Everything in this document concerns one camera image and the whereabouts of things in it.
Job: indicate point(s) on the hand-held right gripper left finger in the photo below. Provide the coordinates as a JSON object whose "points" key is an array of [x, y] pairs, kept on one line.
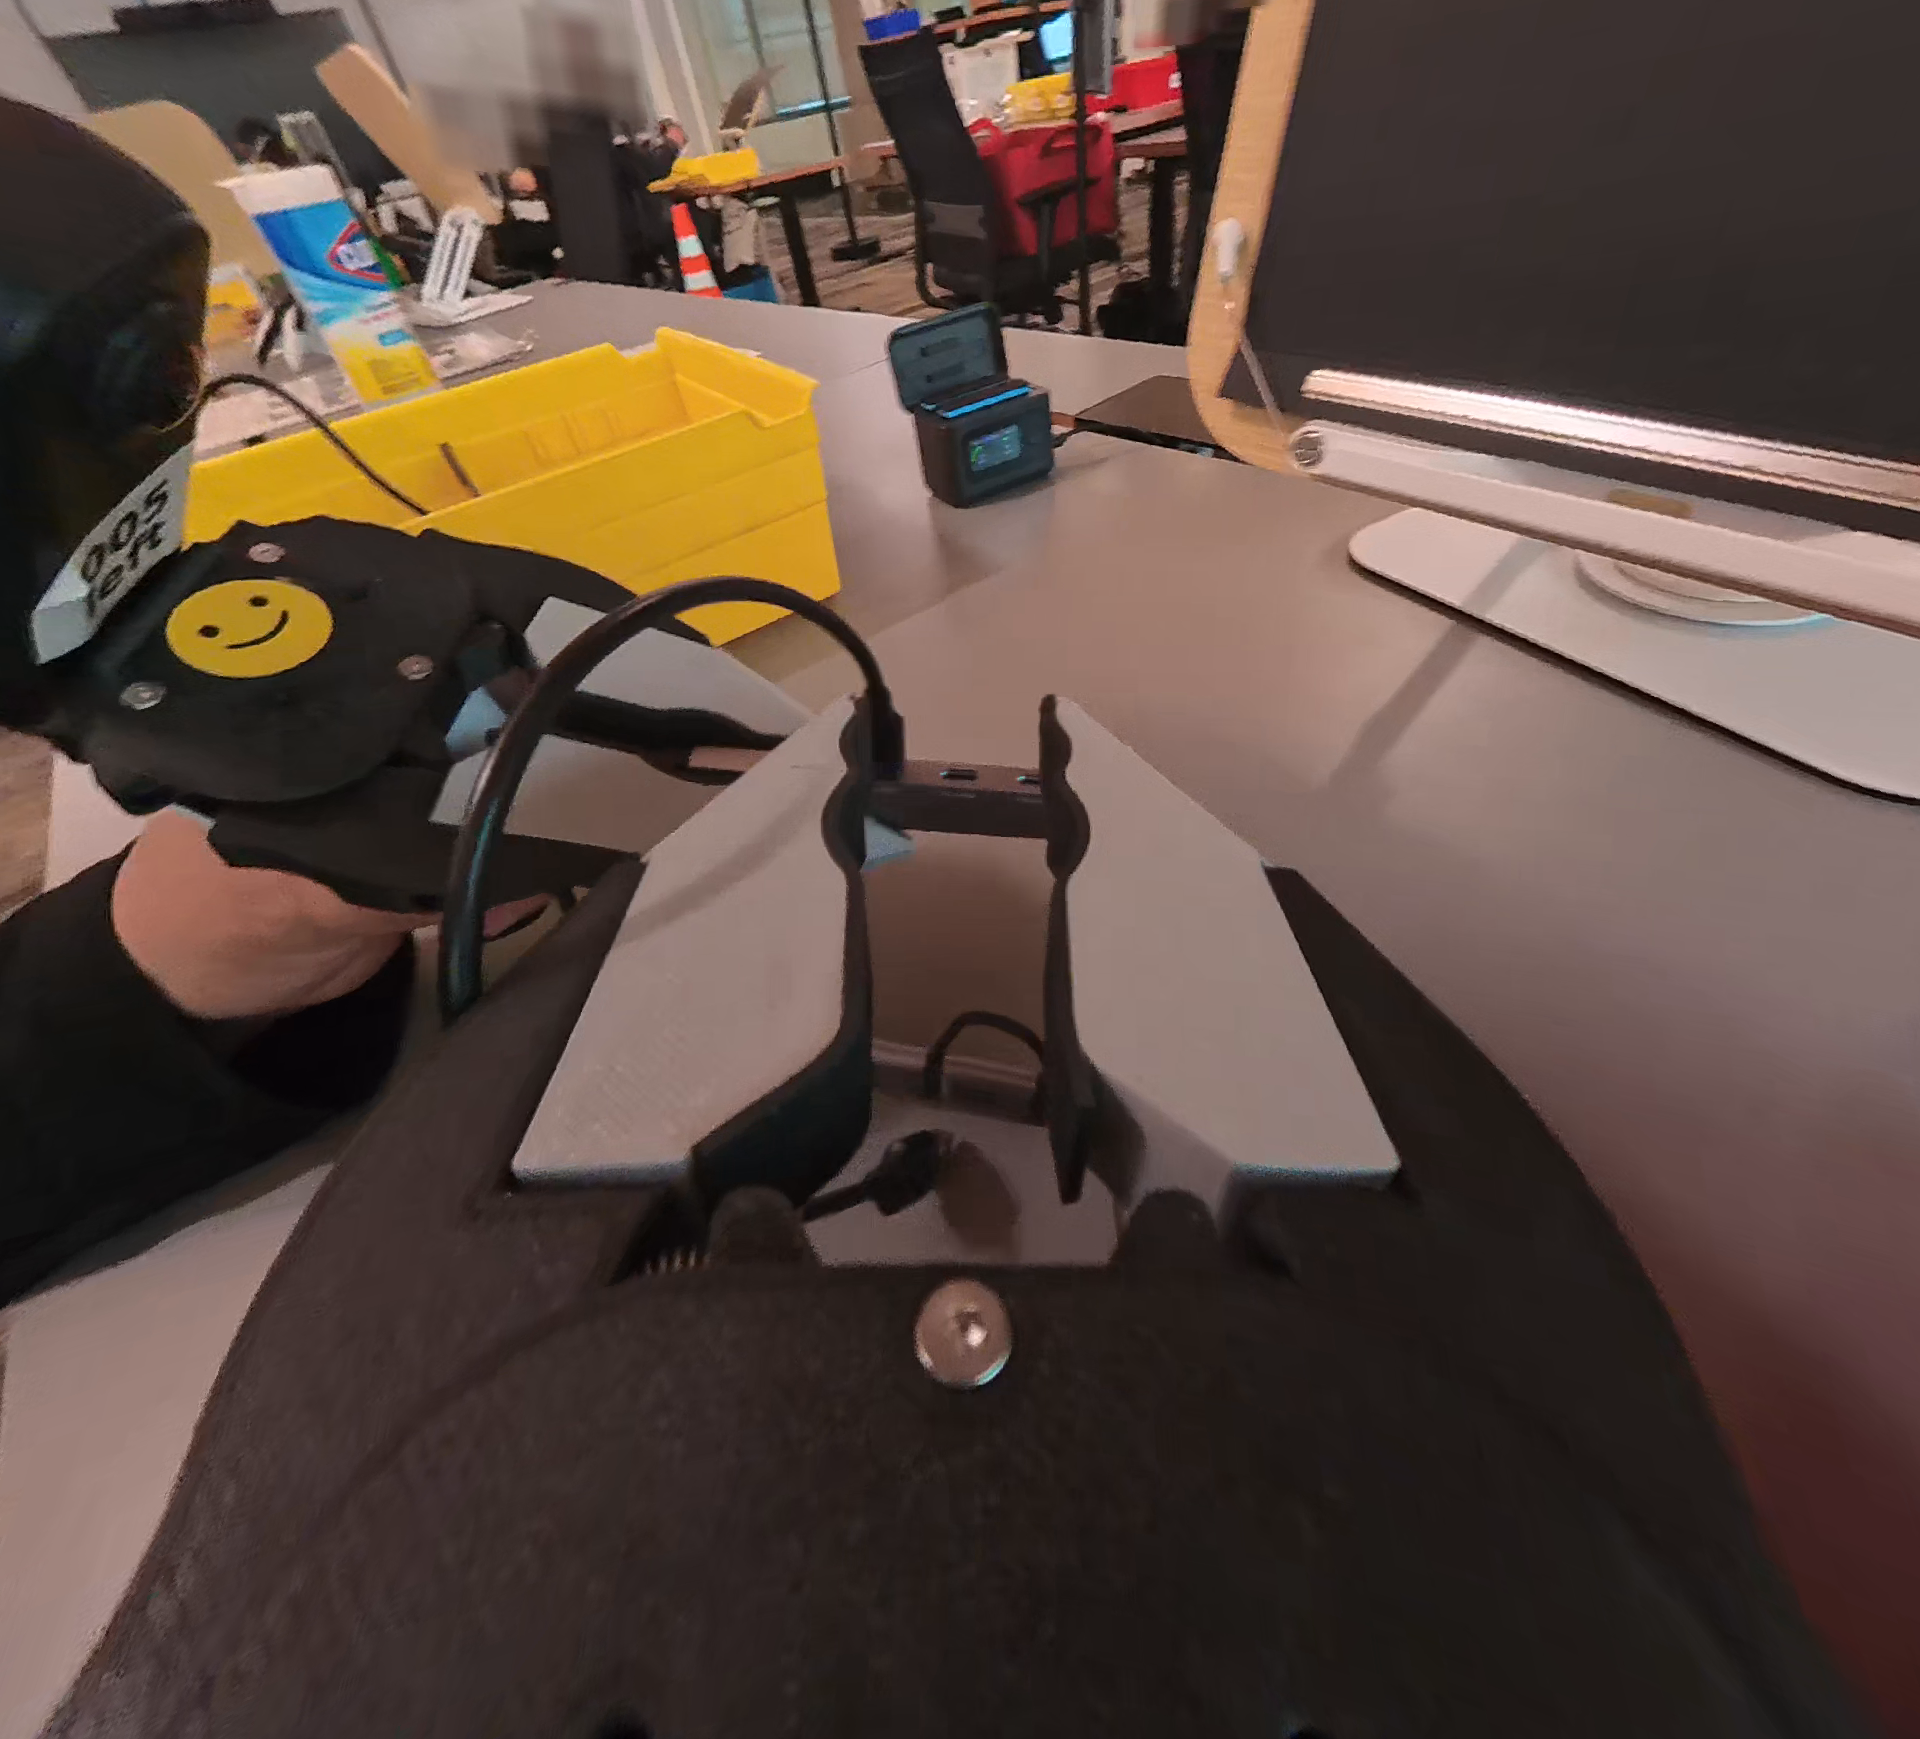
{"points": [[692, 1020]]}

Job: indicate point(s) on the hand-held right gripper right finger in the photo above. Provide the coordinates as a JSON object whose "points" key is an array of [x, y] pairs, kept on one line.
{"points": [[1232, 1020]]}

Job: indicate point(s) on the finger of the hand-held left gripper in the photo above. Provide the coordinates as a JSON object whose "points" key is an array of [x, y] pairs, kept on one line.
{"points": [[647, 676], [587, 797]]}

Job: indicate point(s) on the yellow plastic bin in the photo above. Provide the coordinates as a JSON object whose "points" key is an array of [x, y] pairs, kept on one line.
{"points": [[602, 465]]}

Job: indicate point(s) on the grey usb hub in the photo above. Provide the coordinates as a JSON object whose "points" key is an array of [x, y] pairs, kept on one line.
{"points": [[966, 797]]}

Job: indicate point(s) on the person's left hand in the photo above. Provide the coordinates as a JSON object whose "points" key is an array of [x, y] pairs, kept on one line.
{"points": [[255, 930]]}

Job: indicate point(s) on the black bin divider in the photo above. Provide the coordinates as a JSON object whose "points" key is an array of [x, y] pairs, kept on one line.
{"points": [[458, 465]]}

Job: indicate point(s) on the blue and black device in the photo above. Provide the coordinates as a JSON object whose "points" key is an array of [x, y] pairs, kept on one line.
{"points": [[976, 419]]}

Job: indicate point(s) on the orange traffic cone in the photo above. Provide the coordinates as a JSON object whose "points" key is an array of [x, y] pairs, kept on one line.
{"points": [[695, 256]]}

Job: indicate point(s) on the white wipes canister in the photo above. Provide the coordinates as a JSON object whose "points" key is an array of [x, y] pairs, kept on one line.
{"points": [[331, 271]]}

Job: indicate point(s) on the black flat panel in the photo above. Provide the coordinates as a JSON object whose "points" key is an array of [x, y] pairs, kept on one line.
{"points": [[1158, 413]]}

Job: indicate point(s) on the black office chair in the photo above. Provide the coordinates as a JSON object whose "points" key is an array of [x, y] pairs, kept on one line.
{"points": [[947, 166]]}

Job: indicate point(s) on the black floor lamp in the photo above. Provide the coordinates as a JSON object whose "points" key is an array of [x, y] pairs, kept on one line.
{"points": [[810, 32]]}

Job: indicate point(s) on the black monitor screen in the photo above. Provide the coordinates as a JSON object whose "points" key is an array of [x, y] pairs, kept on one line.
{"points": [[1623, 121]]}

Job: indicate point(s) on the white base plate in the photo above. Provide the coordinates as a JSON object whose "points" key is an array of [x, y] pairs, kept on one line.
{"points": [[1800, 691]]}

